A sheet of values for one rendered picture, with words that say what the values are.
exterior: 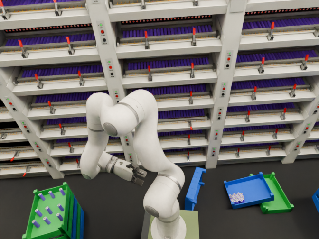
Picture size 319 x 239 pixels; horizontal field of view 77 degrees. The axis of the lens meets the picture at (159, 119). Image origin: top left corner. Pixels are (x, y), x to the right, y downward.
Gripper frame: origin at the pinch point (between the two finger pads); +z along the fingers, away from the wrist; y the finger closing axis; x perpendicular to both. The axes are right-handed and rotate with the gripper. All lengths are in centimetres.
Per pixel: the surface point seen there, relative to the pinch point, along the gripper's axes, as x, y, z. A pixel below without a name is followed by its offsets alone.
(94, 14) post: -44, -50, -55
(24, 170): -9, 90, -102
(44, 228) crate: 29, 48, -42
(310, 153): -100, 20, 122
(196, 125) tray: -64, 10, 20
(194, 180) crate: -37, 38, 34
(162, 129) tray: -53, 18, -3
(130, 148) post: -43, 42, -21
